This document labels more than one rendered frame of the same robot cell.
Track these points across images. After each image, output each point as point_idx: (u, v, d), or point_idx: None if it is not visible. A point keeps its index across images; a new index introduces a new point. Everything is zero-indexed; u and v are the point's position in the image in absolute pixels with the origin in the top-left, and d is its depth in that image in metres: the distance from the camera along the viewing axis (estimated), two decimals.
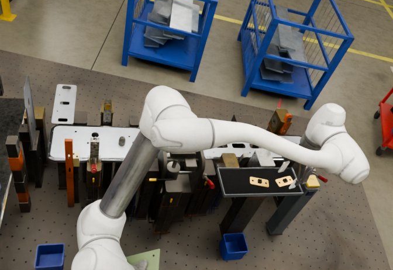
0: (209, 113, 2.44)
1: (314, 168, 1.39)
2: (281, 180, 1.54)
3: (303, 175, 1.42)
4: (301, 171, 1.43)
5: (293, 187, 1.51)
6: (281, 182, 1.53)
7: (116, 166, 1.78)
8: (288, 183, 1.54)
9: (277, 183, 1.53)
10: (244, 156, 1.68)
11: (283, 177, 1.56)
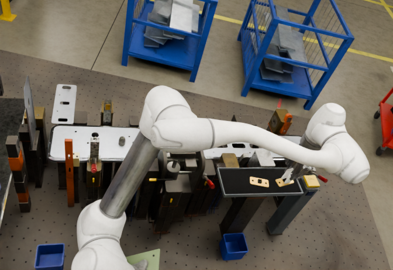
0: (209, 113, 2.44)
1: (312, 169, 1.40)
2: (281, 180, 1.54)
3: (299, 172, 1.43)
4: (298, 169, 1.44)
5: (289, 182, 1.54)
6: (281, 182, 1.53)
7: (116, 166, 1.78)
8: (288, 183, 1.54)
9: (277, 183, 1.53)
10: (244, 156, 1.68)
11: None
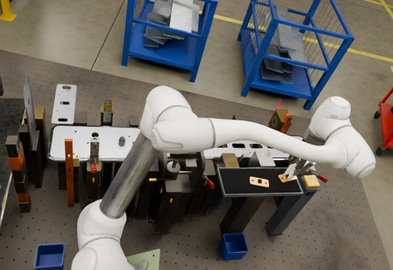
0: (209, 113, 2.44)
1: (316, 164, 1.38)
2: (283, 176, 1.52)
3: (303, 167, 1.41)
4: (302, 163, 1.42)
5: (292, 178, 1.52)
6: (283, 178, 1.51)
7: (116, 166, 1.78)
8: (291, 178, 1.52)
9: (280, 179, 1.51)
10: (244, 156, 1.68)
11: (286, 173, 1.54)
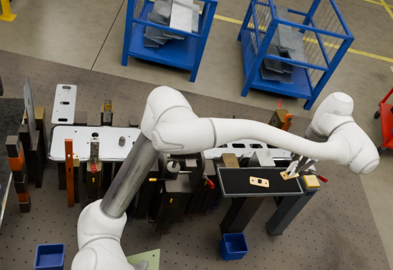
0: (209, 113, 2.44)
1: (318, 161, 1.36)
2: (285, 173, 1.51)
3: (305, 164, 1.40)
4: (303, 161, 1.41)
5: (293, 175, 1.50)
6: (285, 175, 1.50)
7: (116, 166, 1.78)
8: (293, 176, 1.51)
9: (282, 176, 1.49)
10: (244, 156, 1.68)
11: None
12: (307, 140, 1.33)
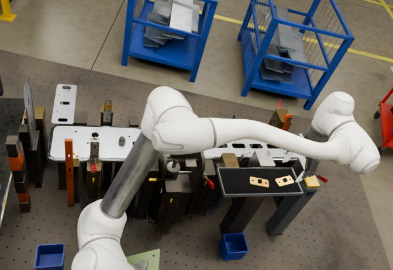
0: (209, 113, 2.44)
1: (321, 159, 1.35)
2: (281, 179, 1.55)
3: (310, 168, 1.38)
4: (308, 163, 1.39)
5: (300, 181, 1.47)
6: (281, 182, 1.54)
7: (116, 166, 1.78)
8: (288, 182, 1.54)
9: (277, 182, 1.53)
10: (244, 156, 1.68)
11: (283, 177, 1.56)
12: (307, 139, 1.33)
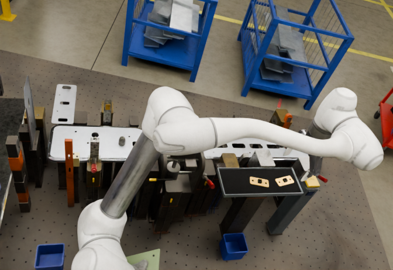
0: (209, 113, 2.44)
1: None
2: (281, 179, 1.55)
3: (314, 165, 1.35)
4: (312, 161, 1.37)
5: (306, 180, 1.44)
6: (281, 182, 1.54)
7: (116, 166, 1.78)
8: (288, 182, 1.54)
9: (277, 182, 1.53)
10: (244, 156, 1.68)
11: (283, 177, 1.56)
12: (310, 136, 1.32)
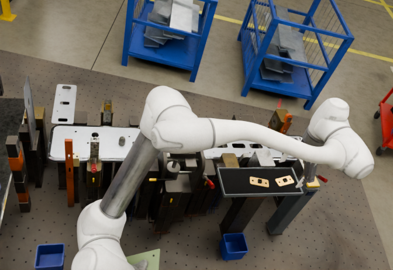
0: (209, 113, 2.44)
1: None
2: (281, 179, 1.55)
3: (309, 173, 1.39)
4: (306, 168, 1.40)
5: (300, 186, 1.47)
6: (281, 182, 1.54)
7: (116, 166, 1.78)
8: (288, 182, 1.54)
9: (277, 182, 1.53)
10: (244, 156, 1.68)
11: (283, 177, 1.56)
12: None
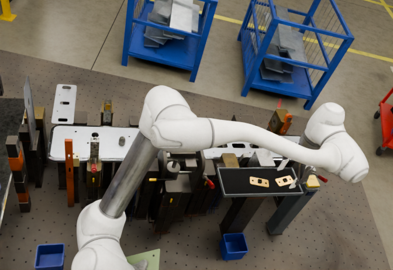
0: (209, 113, 2.44)
1: (313, 167, 1.39)
2: (281, 179, 1.55)
3: (303, 175, 1.42)
4: (301, 170, 1.43)
5: (293, 187, 1.51)
6: (281, 182, 1.54)
7: (116, 166, 1.78)
8: (288, 182, 1.54)
9: (277, 182, 1.53)
10: (244, 156, 1.68)
11: (283, 177, 1.56)
12: None
